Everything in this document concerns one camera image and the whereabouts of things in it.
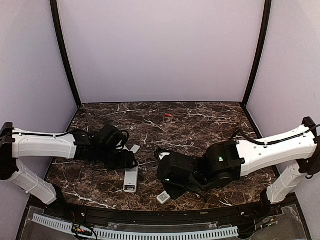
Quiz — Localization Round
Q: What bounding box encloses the grey remote control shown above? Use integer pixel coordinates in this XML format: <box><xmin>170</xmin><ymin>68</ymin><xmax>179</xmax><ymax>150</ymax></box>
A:
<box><xmin>123</xmin><ymin>165</ymin><xmax>139</xmax><ymax>193</ymax></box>

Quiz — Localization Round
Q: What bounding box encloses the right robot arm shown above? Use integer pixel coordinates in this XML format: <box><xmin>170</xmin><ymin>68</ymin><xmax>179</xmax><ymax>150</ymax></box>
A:
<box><xmin>154</xmin><ymin>117</ymin><xmax>320</xmax><ymax>217</ymax></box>

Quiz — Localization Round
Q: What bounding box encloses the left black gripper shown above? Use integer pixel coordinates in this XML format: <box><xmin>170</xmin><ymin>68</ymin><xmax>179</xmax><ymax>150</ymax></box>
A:
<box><xmin>95</xmin><ymin>147</ymin><xmax>138</xmax><ymax>171</ymax></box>

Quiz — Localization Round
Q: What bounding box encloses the grey remote battery cover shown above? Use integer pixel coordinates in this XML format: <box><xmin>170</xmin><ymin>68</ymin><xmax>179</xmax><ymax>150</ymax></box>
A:
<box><xmin>123</xmin><ymin>145</ymin><xmax>141</xmax><ymax>154</ymax></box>

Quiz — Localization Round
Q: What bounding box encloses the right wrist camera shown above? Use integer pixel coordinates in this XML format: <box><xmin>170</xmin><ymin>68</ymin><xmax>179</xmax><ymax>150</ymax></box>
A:
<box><xmin>154</xmin><ymin>147</ymin><xmax>172</xmax><ymax>162</ymax></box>

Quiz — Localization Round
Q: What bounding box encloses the black frame post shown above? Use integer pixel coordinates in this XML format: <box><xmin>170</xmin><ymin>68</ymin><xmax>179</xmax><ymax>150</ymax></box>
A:
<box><xmin>49</xmin><ymin>0</ymin><xmax>82</xmax><ymax>108</ymax></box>
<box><xmin>241</xmin><ymin>0</ymin><xmax>272</xmax><ymax>109</ymax></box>

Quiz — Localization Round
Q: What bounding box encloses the white slim remote control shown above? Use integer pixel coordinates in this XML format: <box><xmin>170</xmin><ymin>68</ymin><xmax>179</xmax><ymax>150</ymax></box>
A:
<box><xmin>156</xmin><ymin>191</ymin><xmax>171</xmax><ymax>205</ymax></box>

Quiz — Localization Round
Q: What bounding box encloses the right black frame post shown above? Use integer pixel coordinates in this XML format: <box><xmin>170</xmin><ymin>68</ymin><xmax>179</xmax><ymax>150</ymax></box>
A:
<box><xmin>241</xmin><ymin>0</ymin><xmax>272</xmax><ymax>109</ymax></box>

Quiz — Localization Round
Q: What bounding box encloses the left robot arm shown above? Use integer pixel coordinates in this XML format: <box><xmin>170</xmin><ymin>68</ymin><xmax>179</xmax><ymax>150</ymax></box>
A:
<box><xmin>0</xmin><ymin>122</ymin><xmax>140</xmax><ymax>218</ymax></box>

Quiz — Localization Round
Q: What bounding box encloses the white slotted cable duct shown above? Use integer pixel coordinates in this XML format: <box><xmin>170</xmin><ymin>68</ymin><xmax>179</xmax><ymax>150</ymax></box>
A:
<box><xmin>31</xmin><ymin>213</ymin><xmax>240</xmax><ymax>240</ymax></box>

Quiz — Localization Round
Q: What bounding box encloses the black front rail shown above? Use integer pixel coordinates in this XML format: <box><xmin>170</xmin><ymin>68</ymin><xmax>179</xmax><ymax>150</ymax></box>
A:
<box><xmin>42</xmin><ymin>192</ymin><xmax>298</xmax><ymax>227</ymax></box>

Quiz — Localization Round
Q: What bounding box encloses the left black frame post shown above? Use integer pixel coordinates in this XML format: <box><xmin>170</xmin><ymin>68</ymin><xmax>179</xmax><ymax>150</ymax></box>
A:
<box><xmin>49</xmin><ymin>0</ymin><xmax>82</xmax><ymax>108</ymax></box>

